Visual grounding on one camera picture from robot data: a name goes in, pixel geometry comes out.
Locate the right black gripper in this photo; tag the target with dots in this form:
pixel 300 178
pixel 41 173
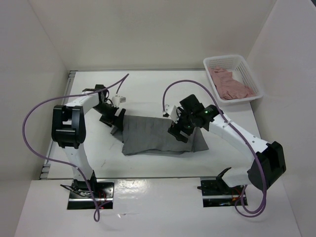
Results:
pixel 175 129

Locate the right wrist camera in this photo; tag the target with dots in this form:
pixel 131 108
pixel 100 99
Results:
pixel 171 111

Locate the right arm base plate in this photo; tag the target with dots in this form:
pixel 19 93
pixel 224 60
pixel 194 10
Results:
pixel 218 194

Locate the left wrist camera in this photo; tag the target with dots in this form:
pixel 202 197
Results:
pixel 117 100

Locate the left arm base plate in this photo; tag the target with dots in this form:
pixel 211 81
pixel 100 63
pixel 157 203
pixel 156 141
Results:
pixel 81 199

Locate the grey pleated skirt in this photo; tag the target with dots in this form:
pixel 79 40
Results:
pixel 142 135

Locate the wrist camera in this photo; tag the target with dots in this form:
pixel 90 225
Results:
pixel 171 111
pixel 117 100

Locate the white plastic basket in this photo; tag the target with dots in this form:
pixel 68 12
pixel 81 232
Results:
pixel 241 72

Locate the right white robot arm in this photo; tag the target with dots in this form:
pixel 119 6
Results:
pixel 266 160

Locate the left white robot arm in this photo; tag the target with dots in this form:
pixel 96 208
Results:
pixel 69 131

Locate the pink skirt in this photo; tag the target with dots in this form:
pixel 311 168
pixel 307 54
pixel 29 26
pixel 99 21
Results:
pixel 227 87

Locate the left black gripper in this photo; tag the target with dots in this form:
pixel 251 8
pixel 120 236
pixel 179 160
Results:
pixel 114 120

